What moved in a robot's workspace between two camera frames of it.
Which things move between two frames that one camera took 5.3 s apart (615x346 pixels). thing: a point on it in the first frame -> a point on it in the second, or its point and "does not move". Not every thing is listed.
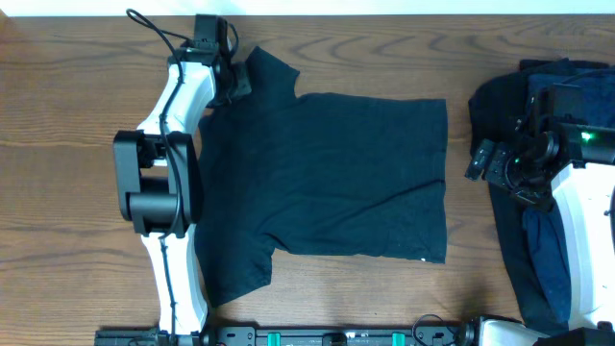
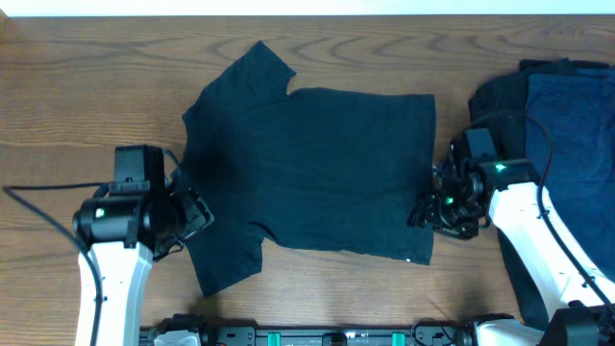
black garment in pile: x=494 y=107 does not move
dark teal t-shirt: x=316 y=173 does not move
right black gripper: x=502 y=155 -> x=427 y=211
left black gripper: x=241 y=86 -> x=199 y=215
